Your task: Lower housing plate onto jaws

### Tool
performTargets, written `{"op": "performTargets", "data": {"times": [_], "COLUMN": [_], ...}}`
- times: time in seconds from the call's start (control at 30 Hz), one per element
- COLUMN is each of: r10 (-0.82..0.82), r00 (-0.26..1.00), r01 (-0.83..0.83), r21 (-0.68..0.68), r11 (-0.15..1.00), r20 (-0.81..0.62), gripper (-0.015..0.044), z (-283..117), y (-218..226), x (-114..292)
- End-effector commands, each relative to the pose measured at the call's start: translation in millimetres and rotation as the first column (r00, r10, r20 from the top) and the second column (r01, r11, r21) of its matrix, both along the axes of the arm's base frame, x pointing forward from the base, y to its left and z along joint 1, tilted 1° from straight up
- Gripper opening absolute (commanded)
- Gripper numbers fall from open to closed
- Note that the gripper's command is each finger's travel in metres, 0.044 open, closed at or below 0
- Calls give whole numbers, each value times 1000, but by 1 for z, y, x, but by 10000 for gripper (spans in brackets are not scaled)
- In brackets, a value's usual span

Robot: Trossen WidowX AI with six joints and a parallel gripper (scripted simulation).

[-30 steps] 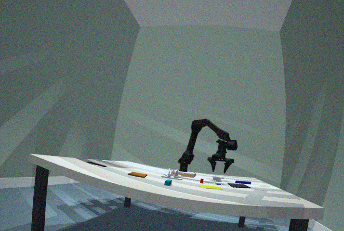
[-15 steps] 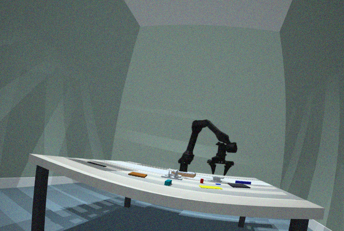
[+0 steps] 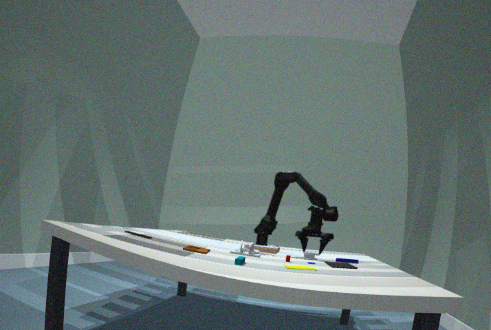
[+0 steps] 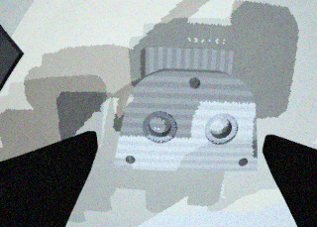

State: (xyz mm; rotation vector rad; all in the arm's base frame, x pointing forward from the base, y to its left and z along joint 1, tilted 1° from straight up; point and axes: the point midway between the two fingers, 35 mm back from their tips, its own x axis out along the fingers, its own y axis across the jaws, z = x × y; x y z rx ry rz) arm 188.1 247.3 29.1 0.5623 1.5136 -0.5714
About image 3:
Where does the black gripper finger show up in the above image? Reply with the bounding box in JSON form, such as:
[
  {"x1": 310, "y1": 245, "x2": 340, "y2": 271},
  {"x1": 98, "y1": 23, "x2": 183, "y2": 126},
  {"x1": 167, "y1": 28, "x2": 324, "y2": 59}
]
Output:
[
  {"x1": 297, "y1": 237, "x2": 308, "y2": 251},
  {"x1": 319, "y1": 239, "x2": 331, "y2": 254}
]

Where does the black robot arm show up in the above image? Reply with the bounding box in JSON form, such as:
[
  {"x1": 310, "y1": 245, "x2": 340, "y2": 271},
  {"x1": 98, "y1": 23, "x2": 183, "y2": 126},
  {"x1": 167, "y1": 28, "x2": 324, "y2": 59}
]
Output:
[{"x1": 254, "y1": 172, "x2": 339, "y2": 245}]

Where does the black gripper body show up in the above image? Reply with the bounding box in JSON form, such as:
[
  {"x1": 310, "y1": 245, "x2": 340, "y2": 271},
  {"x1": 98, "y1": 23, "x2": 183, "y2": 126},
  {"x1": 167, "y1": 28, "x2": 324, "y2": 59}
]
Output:
[{"x1": 295, "y1": 220, "x2": 334, "y2": 241}]

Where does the small teal rectangular block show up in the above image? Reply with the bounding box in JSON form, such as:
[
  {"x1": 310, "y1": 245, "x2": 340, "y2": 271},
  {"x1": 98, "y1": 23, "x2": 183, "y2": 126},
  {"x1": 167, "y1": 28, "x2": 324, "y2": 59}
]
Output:
[{"x1": 234, "y1": 256, "x2": 246, "y2": 265}]

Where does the blue rectangular bar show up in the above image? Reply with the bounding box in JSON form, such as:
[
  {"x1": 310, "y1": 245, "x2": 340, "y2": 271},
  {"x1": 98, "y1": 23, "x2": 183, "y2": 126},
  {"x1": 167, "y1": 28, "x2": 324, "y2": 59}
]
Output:
[{"x1": 336, "y1": 258, "x2": 359, "y2": 263}]

